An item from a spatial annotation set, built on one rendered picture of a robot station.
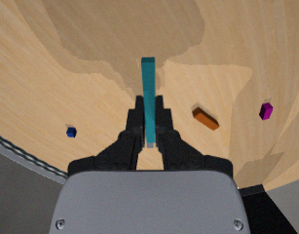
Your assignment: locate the turquoise rod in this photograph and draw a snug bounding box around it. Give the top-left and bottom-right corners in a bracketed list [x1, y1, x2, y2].
[141, 57, 155, 143]

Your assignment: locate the orange rod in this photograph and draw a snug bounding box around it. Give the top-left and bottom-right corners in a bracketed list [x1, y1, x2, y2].
[192, 107, 219, 131]

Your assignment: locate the small magenta block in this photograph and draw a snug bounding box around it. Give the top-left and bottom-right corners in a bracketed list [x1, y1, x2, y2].
[259, 102, 273, 120]

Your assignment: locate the small blue cube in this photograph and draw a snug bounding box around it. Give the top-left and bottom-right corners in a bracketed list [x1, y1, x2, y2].
[66, 127, 77, 137]

